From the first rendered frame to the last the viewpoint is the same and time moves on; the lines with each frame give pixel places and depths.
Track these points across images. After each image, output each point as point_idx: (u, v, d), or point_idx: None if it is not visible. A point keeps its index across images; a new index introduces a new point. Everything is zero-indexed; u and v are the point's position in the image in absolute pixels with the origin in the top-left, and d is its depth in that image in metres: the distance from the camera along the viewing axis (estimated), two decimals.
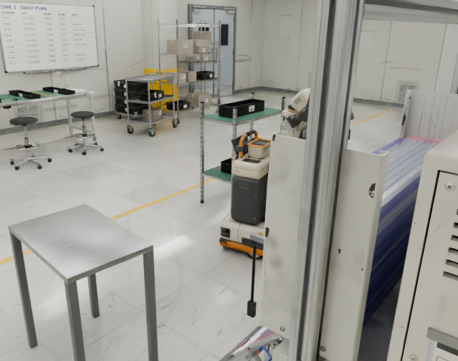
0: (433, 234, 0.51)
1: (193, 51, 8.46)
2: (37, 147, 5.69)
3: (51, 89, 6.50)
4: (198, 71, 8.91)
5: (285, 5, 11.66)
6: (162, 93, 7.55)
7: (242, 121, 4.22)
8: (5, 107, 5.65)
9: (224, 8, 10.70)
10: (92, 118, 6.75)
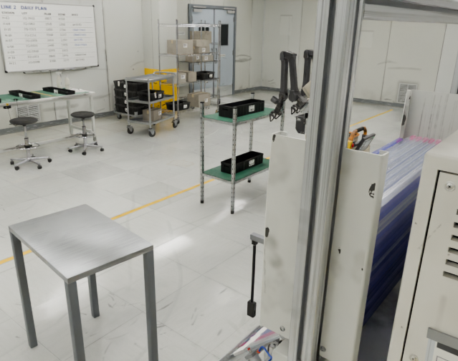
0: (433, 234, 0.51)
1: (193, 51, 8.46)
2: (37, 147, 5.69)
3: (51, 89, 6.50)
4: (198, 71, 8.91)
5: (285, 5, 11.66)
6: (162, 93, 7.55)
7: (242, 121, 4.22)
8: (5, 107, 5.65)
9: (224, 8, 10.70)
10: (92, 118, 6.75)
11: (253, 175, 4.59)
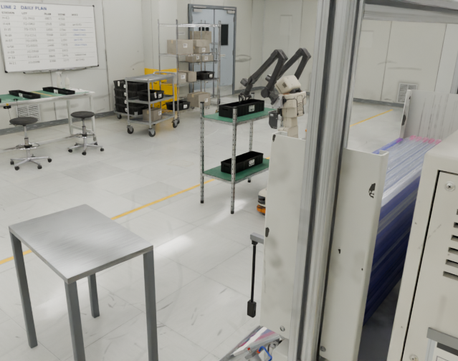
0: (433, 234, 0.51)
1: (193, 51, 8.46)
2: (37, 147, 5.69)
3: (51, 89, 6.50)
4: (198, 71, 8.91)
5: (285, 5, 11.66)
6: (162, 93, 7.55)
7: (242, 121, 4.22)
8: (5, 107, 5.65)
9: (224, 8, 10.70)
10: (92, 118, 6.75)
11: (253, 175, 4.59)
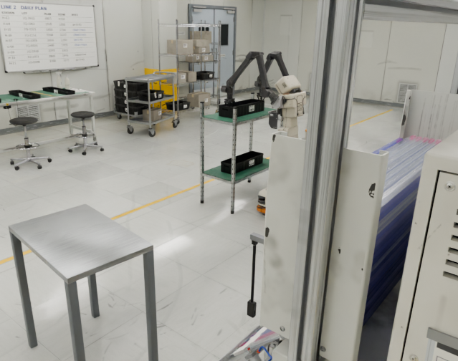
0: (433, 234, 0.51)
1: (193, 51, 8.46)
2: (37, 147, 5.69)
3: (51, 89, 6.50)
4: (198, 71, 8.91)
5: (285, 5, 11.66)
6: (162, 93, 7.55)
7: (242, 121, 4.22)
8: (5, 107, 5.65)
9: (224, 8, 10.70)
10: (92, 118, 6.75)
11: (253, 175, 4.59)
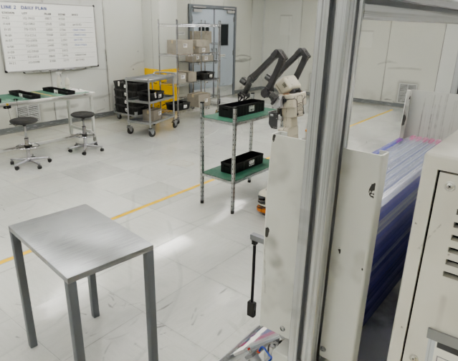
0: (433, 234, 0.51)
1: (193, 51, 8.46)
2: (37, 147, 5.69)
3: (51, 89, 6.50)
4: (198, 71, 8.91)
5: (285, 5, 11.66)
6: (162, 93, 7.55)
7: (242, 121, 4.22)
8: (5, 107, 5.65)
9: (224, 8, 10.70)
10: (92, 118, 6.75)
11: (253, 175, 4.59)
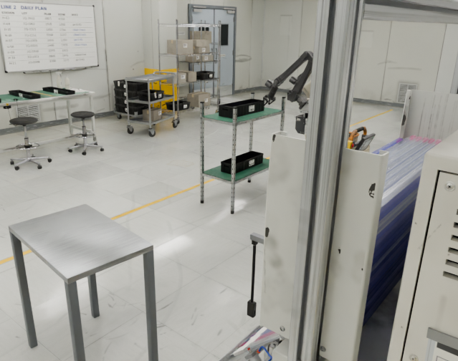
0: (433, 234, 0.51)
1: (193, 51, 8.46)
2: (37, 147, 5.69)
3: (51, 89, 6.50)
4: (198, 71, 8.91)
5: (285, 5, 11.66)
6: (162, 93, 7.55)
7: (242, 121, 4.22)
8: (5, 107, 5.65)
9: (224, 8, 10.70)
10: (92, 118, 6.75)
11: (253, 175, 4.59)
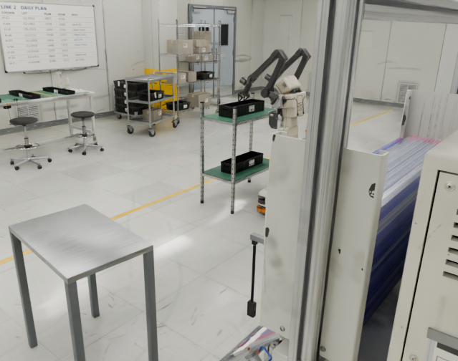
0: (433, 234, 0.51)
1: (193, 51, 8.46)
2: (37, 147, 5.69)
3: (51, 89, 6.50)
4: (198, 71, 8.91)
5: (285, 5, 11.66)
6: (162, 93, 7.55)
7: (242, 121, 4.22)
8: (5, 107, 5.65)
9: (224, 8, 10.70)
10: (92, 118, 6.75)
11: (253, 175, 4.59)
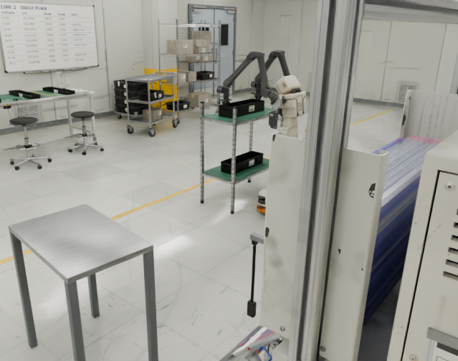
0: (433, 234, 0.51)
1: (193, 51, 8.46)
2: (37, 147, 5.69)
3: (51, 89, 6.50)
4: (198, 71, 8.91)
5: (285, 5, 11.66)
6: (162, 93, 7.55)
7: (242, 121, 4.22)
8: (5, 107, 5.65)
9: (224, 8, 10.70)
10: (92, 118, 6.75)
11: (253, 175, 4.59)
